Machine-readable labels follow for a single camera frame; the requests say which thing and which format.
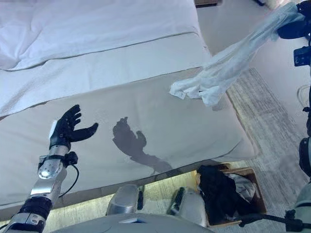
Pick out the white duvet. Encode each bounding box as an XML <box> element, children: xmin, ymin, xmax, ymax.
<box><xmin>0</xmin><ymin>0</ymin><xmax>201</xmax><ymax>71</ymax></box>

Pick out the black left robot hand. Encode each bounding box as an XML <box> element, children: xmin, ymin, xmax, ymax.
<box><xmin>48</xmin><ymin>104</ymin><xmax>99</xmax><ymax>150</ymax></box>

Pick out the grey robot torso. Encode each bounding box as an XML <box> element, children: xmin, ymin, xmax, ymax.
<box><xmin>48</xmin><ymin>213</ymin><xmax>214</xmax><ymax>233</ymax></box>

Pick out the black garment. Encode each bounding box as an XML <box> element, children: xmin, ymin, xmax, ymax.
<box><xmin>196</xmin><ymin>165</ymin><xmax>256</xmax><ymax>225</ymax></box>

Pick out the pale grey clothes pile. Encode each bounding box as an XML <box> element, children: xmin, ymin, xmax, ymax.
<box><xmin>225</xmin><ymin>173</ymin><xmax>258</xmax><ymax>202</ymax></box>

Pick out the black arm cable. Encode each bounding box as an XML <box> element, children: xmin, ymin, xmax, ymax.
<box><xmin>58</xmin><ymin>165</ymin><xmax>80</xmax><ymax>197</ymax></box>
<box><xmin>239</xmin><ymin>211</ymin><xmax>307</xmax><ymax>233</ymax></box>

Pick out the brown wicker laundry basket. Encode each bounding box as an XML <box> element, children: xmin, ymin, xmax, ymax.
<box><xmin>195</xmin><ymin>163</ymin><xmax>267</xmax><ymax>228</ymax></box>

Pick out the silver left robot leg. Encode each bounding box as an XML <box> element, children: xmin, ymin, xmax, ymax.
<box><xmin>105</xmin><ymin>183</ymin><xmax>145</xmax><ymax>216</ymax></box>

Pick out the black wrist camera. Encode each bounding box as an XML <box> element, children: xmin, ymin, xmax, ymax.
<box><xmin>64</xmin><ymin>151</ymin><xmax>78</xmax><ymax>167</ymax></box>
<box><xmin>293</xmin><ymin>46</ymin><xmax>311</xmax><ymax>67</ymax></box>

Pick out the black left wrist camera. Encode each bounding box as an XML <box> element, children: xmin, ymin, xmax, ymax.
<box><xmin>64</xmin><ymin>151</ymin><xmax>78</xmax><ymax>167</ymax></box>

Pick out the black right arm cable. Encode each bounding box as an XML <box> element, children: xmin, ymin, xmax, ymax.
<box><xmin>239</xmin><ymin>211</ymin><xmax>307</xmax><ymax>233</ymax></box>

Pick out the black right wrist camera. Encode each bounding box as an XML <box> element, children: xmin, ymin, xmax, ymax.
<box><xmin>293</xmin><ymin>46</ymin><xmax>311</xmax><ymax>67</ymax></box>

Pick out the white garment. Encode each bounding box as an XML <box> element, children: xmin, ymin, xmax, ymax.
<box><xmin>169</xmin><ymin>2</ymin><xmax>306</xmax><ymax>107</ymax></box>

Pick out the bed with beige cover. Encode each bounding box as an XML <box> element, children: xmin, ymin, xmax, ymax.
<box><xmin>0</xmin><ymin>0</ymin><xmax>259</xmax><ymax>212</ymax></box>

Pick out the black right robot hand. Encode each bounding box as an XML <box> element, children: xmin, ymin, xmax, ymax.
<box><xmin>276</xmin><ymin>1</ymin><xmax>311</xmax><ymax>39</ymax></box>

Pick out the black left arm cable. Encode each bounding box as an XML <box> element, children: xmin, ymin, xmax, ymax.
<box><xmin>58</xmin><ymin>165</ymin><xmax>80</xmax><ymax>197</ymax></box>

